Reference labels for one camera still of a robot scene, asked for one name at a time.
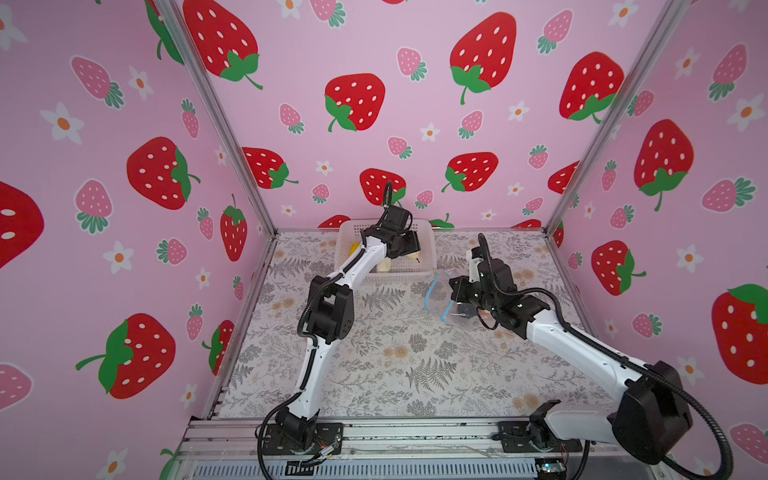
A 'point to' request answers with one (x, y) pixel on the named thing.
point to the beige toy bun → (385, 265)
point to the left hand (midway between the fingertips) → (416, 244)
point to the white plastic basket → (418, 266)
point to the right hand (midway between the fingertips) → (448, 279)
